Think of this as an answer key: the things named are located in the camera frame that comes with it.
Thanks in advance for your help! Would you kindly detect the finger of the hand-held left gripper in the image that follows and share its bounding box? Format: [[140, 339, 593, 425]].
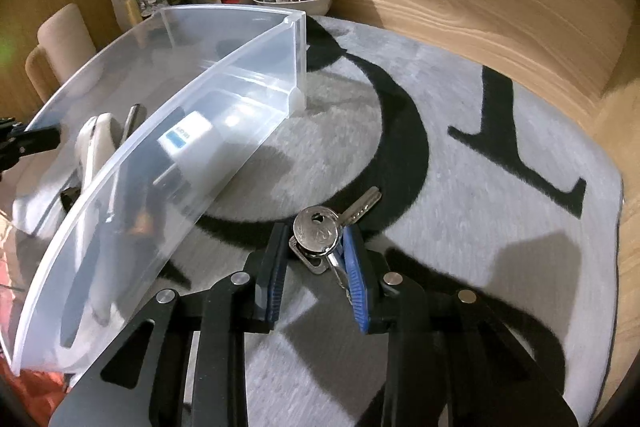
[[0, 119, 62, 175]]

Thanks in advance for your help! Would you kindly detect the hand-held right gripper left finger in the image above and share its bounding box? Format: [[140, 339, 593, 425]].
[[50, 222, 288, 427]]

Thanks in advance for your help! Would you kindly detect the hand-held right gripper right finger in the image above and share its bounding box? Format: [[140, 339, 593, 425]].
[[342, 224, 578, 427]]

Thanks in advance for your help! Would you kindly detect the silver key bunch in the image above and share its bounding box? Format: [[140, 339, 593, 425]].
[[289, 186, 382, 290]]

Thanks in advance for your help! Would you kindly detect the white travel adapter plug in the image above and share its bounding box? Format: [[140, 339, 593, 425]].
[[152, 109, 236, 192]]

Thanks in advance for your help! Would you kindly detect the clear plastic storage bin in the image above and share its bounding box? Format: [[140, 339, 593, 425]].
[[10, 4, 307, 375]]

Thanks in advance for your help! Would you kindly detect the grey mat with black letters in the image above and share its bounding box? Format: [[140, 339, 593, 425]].
[[15, 14, 626, 427]]

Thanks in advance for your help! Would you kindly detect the cream mug with handle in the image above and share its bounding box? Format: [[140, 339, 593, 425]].
[[25, 3, 97, 102]]

